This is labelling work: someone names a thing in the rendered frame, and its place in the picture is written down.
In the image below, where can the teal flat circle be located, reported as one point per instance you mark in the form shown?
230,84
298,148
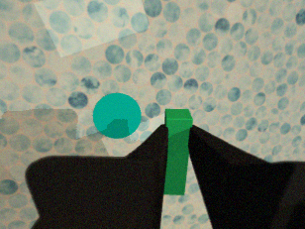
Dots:
117,115

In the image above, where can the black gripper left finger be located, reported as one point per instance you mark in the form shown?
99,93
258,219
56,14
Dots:
131,183

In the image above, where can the green rectangular post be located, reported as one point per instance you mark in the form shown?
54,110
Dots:
178,122

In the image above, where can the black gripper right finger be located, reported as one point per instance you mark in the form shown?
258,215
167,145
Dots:
241,190

